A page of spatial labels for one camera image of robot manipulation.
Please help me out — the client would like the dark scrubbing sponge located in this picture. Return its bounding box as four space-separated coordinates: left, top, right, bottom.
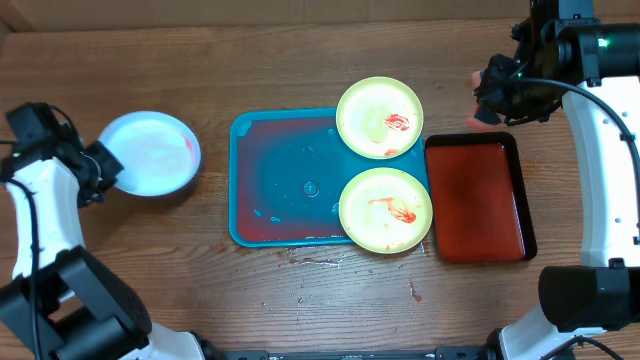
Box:
465 69 504 132

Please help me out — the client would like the light blue plate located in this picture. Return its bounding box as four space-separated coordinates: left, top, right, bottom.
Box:
99 111 202 197

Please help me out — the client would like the green plate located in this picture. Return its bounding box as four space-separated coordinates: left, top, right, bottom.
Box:
338 167 433 255
336 76 424 160

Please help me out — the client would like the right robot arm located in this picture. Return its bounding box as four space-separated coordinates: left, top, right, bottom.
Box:
474 0 639 359

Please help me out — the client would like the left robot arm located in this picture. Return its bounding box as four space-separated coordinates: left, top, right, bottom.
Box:
1 103 223 360

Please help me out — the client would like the black tray with red water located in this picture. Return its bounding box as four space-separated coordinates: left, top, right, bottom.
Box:
425 132 537 264

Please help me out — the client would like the teal plastic tray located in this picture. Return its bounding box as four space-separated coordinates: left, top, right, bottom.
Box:
229 108 428 248

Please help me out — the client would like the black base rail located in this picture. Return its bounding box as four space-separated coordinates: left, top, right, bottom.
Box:
224 346 497 360

